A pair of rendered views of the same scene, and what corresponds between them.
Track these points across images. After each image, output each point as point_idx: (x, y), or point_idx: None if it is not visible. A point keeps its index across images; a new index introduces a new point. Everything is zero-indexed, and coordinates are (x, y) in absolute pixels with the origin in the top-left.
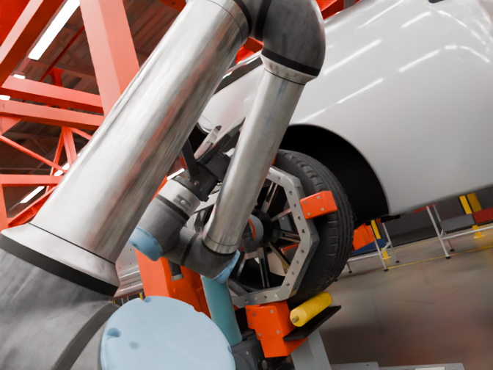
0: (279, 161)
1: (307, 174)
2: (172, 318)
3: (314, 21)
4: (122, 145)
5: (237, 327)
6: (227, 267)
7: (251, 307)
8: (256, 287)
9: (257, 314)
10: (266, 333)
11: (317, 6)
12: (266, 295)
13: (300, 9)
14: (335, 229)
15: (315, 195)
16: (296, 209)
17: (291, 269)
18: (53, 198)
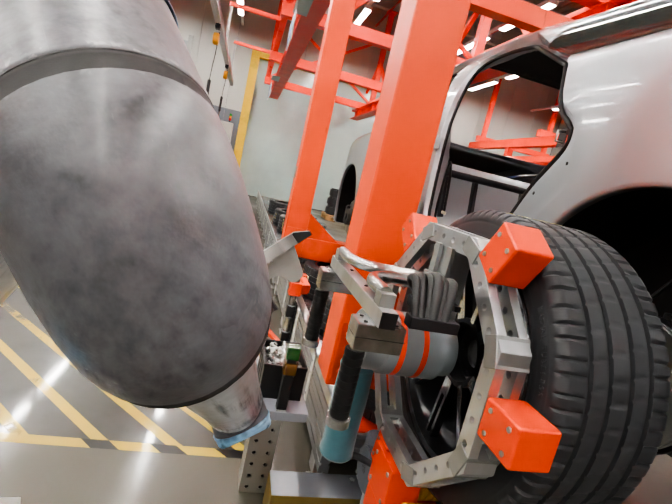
0: (536, 291)
1: (556, 359)
2: None
3: (66, 317)
4: None
5: (347, 446)
6: (220, 441)
7: (381, 440)
8: (420, 416)
9: (379, 456)
10: (374, 485)
11: (104, 260)
12: (396, 450)
13: (12, 264)
14: (536, 487)
15: (508, 420)
16: (477, 404)
17: (427, 464)
18: None
